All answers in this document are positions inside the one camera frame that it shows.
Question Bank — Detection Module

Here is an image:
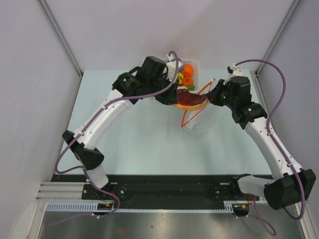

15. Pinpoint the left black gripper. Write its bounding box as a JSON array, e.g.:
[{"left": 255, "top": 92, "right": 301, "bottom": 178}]
[{"left": 148, "top": 74, "right": 179, "bottom": 106}]

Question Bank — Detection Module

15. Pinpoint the brown steak slice toy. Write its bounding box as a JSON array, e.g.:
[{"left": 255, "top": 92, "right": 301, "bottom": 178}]
[{"left": 173, "top": 88, "right": 208, "bottom": 111}]

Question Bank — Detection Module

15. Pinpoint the clear zip top bag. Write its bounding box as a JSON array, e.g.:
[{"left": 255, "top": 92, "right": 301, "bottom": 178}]
[{"left": 181, "top": 78, "right": 216, "bottom": 135}]

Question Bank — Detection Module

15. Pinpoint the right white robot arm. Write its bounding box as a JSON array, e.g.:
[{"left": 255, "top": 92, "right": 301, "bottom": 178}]
[{"left": 207, "top": 76, "right": 316, "bottom": 210}]

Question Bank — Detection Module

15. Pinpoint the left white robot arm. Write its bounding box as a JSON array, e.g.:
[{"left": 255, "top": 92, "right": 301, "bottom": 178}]
[{"left": 62, "top": 51, "right": 183, "bottom": 199}]

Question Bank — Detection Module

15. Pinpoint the white radish toy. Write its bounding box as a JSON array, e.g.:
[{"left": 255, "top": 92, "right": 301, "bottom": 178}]
[{"left": 177, "top": 86, "right": 188, "bottom": 90}]

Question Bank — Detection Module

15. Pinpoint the yellow banana bunch toy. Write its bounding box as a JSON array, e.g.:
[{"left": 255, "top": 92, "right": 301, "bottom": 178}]
[{"left": 176, "top": 72, "right": 184, "bottom": 85}]

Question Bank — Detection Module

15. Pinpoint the small tangerine toy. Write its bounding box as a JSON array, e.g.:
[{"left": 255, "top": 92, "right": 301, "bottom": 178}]
[{"left": 182, "top": 77, "right": 193, "bottom": 87}]

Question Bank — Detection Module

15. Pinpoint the orange fruit toy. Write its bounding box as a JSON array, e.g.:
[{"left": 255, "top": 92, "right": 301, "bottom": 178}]
[{"left": 181, "top": 64, "right": 194, "bottom": 77}]

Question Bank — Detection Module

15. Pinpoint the white plastic basket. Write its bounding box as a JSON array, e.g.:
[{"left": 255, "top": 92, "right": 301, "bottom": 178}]
[{"left": 163, "top": 59, "right": 200, "bottom": 92}]

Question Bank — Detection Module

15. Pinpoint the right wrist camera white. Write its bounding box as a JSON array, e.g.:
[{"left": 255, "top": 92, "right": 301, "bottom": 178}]
[{"left": 227, "top": 64, "right": 244, "bottom": 81}]

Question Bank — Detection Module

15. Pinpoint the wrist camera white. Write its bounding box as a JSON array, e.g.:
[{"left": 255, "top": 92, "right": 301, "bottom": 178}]
[
  {"left": 165, "top": 56, "right": 184, "bottom": 81},
  {"left": 227, "top": 64, "right": 244, "bottom": 81}
]

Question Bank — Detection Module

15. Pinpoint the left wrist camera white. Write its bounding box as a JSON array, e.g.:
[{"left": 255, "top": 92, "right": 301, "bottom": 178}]
[{"left": 165, "top": 56, "right": 184, "bottom": 81}]

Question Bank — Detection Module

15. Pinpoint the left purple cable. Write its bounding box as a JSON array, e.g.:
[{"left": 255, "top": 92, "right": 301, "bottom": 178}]
[{"left": 49, "top": 51, "right": 185, "bottom": 226}]

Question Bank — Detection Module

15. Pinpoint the purple cable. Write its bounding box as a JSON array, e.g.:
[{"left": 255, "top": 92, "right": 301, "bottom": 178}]
[
  {"left": 49, "top": 51, "right": 185, "bottom": 226},
  {"left": 234, "top": 59, "right": 306, "bottom": 236}
]

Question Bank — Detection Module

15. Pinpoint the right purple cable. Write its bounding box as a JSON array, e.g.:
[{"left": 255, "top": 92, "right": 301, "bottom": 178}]
[{"left": 234, "top": 59, "right": 306, "bottom": 236}]

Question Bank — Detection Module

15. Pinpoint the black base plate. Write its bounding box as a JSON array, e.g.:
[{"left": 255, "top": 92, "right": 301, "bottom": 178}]
[{"left": 50, "top": 174, "right": 275, "bottom": 210}]

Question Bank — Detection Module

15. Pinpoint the white slotted cable duct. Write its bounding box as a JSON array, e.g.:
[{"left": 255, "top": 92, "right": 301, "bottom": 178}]
[{"left": 45, "top": 202, "right": 234, "bottom": 214}]

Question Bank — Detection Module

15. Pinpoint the aluminium frame rail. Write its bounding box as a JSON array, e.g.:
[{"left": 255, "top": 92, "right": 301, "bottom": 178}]
[{"left": 36, "top": 182, "right": 84, "bottom": 202}]

